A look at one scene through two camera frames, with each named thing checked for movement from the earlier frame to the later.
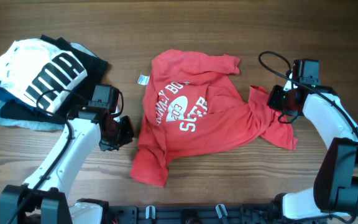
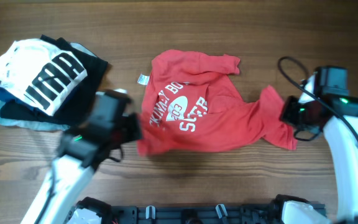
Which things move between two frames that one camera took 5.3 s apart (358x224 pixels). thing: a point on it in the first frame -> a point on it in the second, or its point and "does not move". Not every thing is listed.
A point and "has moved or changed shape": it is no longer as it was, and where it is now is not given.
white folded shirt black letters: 35,70 does not move
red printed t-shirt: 189,109 has moved or changed shape
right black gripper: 276,99 -> 289,109
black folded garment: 96,69 does not move
